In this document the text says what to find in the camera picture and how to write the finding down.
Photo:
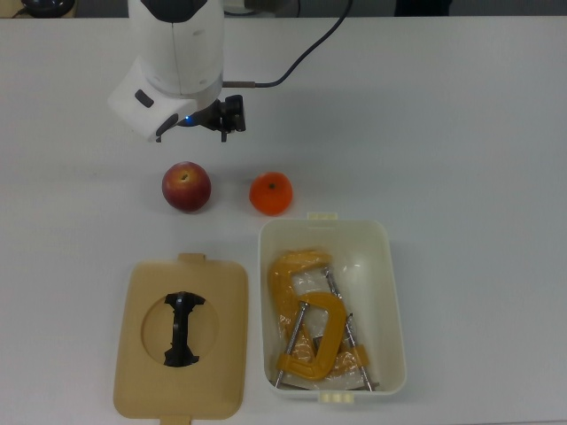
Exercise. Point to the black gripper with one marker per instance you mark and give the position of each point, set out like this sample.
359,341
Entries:
210,116

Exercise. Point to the red apple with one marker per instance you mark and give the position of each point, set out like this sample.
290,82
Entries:
186,188

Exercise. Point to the orange mandarin fruit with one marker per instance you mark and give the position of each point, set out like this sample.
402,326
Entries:
271,194

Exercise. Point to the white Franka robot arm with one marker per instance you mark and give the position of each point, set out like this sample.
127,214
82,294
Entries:
177,44

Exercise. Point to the white plastic container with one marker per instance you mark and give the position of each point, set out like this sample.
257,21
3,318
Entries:
381,274

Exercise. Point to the tan container lid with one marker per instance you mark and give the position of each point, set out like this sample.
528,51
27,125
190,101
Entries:
133,376

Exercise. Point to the large yellow C-clamp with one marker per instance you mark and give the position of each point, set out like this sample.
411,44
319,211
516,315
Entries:
280,283

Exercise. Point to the small yellow C-clamp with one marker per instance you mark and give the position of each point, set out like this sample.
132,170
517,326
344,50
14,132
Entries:
332,327

